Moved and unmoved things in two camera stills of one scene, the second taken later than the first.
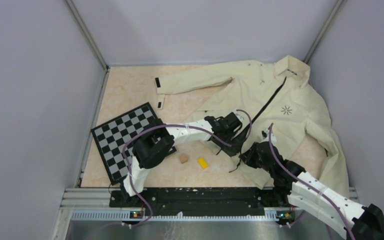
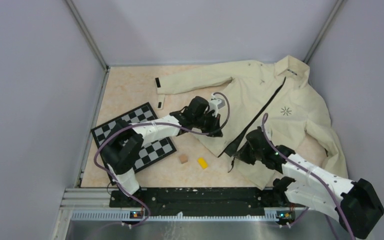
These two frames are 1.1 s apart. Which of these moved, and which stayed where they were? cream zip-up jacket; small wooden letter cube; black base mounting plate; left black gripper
Moved: left black gripper
Stayed: small wooden letter cube; cream zip-up jacket; black base mounting plate
